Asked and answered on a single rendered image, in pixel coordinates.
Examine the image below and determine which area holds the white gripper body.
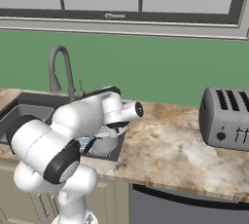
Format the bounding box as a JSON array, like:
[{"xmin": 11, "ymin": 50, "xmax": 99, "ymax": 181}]
[{"xmin": 92, "ymin": 129, "xmax": 127, "ymax": 155}]

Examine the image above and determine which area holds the dark grey sink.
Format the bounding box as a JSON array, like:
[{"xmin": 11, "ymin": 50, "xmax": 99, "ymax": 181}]
[{"xmin": 0, "ymin": 92, "xmax": 126, "ymax": 163}]

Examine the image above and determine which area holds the beige cupboard door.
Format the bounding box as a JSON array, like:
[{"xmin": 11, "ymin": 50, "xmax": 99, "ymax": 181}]
[
  {"xmin": 0, "ymin": 167, "xmax": 50, "ymax": 224},
  {"xmin": 48, "ymin": 175, "xmax": 116, "ymax": 224}
]

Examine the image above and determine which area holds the grey curved tap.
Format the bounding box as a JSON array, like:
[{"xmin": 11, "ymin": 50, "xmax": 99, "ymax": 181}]
[{"xmin": 48, "ymin": 45, "xmax": 86, "ymax": 103}]

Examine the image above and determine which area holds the grey dishwasher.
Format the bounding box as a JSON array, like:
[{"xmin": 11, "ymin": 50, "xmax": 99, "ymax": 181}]
[{"xmin": 128, "ymin": 183, "xmax": 249, "ymax": 224}]

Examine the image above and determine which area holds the grey metal toaster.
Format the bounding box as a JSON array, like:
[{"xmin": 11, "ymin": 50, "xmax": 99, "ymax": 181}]
[{"xmin": 197, "ymin": 87, "xmax": 249, "ymax": 153}]

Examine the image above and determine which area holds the grey window latch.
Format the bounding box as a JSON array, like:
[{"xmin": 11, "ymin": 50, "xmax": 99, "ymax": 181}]
[{"xmin": 103, "ymin": 13, "xmax": 127, "ymax": 20}]

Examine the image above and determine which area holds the grey cupboard handle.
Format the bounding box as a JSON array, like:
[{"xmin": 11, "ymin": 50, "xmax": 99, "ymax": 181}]
[
  {"xmin": 36, "ymin": 193, "xmax": 51, "ymax": 218},
  {"xmin": 49, "ymin": 192, "xmax": 60, "ymax": 216}
]

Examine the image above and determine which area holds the black dishwasher handle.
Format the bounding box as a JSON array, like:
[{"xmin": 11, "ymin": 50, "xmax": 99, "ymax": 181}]
[{"xmin": 131, "ymin": 183, "xmax": 249, "ymax": 211}]

